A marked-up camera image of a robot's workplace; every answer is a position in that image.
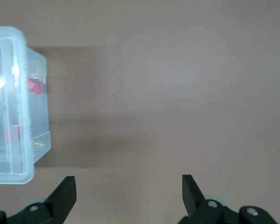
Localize clear plastic storage box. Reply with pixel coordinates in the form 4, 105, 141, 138
23, 47, 52, 169

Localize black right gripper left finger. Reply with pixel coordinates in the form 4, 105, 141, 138
0, 176, 77, 224

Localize small red block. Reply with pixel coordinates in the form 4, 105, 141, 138
27, 78, 44, 96
2, 123, 21, 142

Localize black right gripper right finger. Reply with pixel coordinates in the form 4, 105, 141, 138
177, 174, 278, 224

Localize clear ribbed plastic lid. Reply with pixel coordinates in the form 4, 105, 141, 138
0, 26, 35, 185

